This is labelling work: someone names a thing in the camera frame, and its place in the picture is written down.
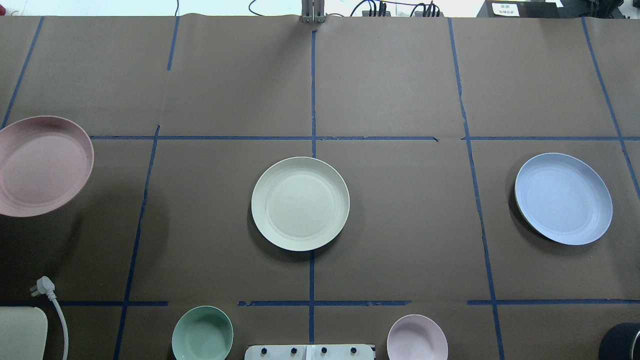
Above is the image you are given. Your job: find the blue plate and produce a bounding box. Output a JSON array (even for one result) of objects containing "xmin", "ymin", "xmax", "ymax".
[{"xmin": 513, "ymin": 152, "xmax": 613, "ymax": 246}]

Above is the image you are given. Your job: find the pink plate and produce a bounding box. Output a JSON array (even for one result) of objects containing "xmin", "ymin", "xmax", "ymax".
[{"xmin": 0, "ymin": 115, "xmax": 95, "ymax": 218}]

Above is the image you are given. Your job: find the cream plate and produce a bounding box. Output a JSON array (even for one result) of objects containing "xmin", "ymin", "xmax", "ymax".
[{"xmin": 250, "ymin": 156, "xmax": 351, "ymax": 252}]

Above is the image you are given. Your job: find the pink bowl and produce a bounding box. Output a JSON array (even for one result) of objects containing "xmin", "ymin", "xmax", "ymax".
[{"xmin": 386, "ymin": 314, "xmax": 450, "ymax": 360}]

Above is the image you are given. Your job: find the green bowl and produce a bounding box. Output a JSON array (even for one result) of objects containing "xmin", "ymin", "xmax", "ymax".
[{"xmin": 171, "ymin": 305, "xmax": 234, "ymax": 360}]

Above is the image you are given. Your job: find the black box with label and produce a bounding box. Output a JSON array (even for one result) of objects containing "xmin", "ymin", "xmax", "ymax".
[{"xmin": 476, "ymin": 0, "xmax": 560, "ymax": 19}]

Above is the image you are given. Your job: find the cream toaster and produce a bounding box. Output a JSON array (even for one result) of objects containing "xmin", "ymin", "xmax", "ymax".
[{"xmin": 0, "ymin": 306, "xmax": 48, "ymax": 360}]

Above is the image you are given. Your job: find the dark blue pot with lid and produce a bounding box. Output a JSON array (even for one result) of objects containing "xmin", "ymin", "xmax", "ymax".
[{"xmin": 598, "ymin": 322, "xmax": 640, "ymax": 360}]

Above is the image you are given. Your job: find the aluminium frame post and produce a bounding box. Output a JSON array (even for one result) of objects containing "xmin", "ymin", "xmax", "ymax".
[{"xmin": 301, "ymin": 0, "xmax": 326, "ymax": 24}]

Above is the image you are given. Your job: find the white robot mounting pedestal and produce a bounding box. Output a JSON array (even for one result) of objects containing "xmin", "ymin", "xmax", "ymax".
[{"xmin": 244, "ymin": 344, "xmax": 377, "ymax": 360}]

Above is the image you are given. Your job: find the white toaster power cable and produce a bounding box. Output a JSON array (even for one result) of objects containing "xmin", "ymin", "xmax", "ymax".
[{"xmin": 30, "ymin": 276, "xmax": 69, "ymax": 360}]

